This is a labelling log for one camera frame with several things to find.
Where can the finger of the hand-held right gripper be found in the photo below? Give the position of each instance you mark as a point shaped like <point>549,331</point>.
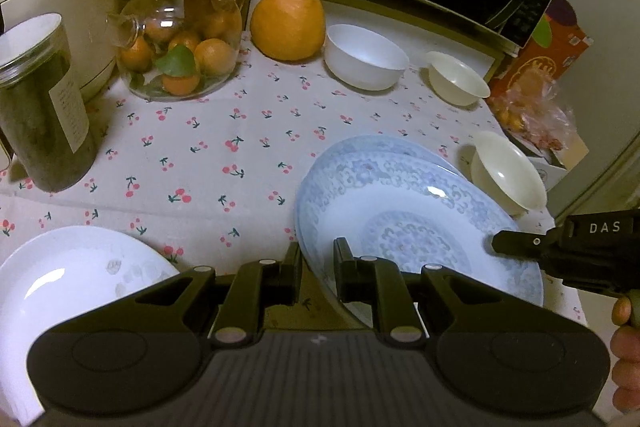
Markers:
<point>515,241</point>

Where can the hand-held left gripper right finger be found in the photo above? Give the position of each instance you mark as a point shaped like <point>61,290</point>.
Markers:
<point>342,274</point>

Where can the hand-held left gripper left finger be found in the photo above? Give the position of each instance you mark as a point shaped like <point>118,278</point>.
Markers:
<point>292,274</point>

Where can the cream bowl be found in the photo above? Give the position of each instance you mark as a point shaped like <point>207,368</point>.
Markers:
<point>457,79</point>
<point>505,172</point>

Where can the white bowl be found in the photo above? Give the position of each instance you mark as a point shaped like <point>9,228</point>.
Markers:
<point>365,57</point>

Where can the white embossed plate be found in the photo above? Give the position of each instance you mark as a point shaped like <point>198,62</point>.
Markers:
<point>65,287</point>

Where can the person's right hand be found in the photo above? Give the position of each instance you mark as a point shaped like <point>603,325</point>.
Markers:
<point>627,352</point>

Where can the white cardboard box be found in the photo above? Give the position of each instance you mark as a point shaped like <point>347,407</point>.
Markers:
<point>562,164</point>

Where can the clear plastic snack bag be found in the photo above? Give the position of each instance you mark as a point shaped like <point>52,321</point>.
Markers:
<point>535,112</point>

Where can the cherry print tablecloth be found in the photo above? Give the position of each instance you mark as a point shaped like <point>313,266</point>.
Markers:
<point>210,132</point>

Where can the orange cardboard box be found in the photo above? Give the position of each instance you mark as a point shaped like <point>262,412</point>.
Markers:
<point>550,52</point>

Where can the pile of kumquats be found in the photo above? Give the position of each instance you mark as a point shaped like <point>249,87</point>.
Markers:
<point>215,54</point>

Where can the large orange pomelo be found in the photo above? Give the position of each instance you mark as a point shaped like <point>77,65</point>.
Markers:
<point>287,24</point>

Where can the dark tea canister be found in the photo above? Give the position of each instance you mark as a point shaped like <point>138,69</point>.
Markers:
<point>40,117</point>

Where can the glass jar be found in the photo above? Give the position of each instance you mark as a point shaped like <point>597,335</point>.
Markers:
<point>150,7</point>

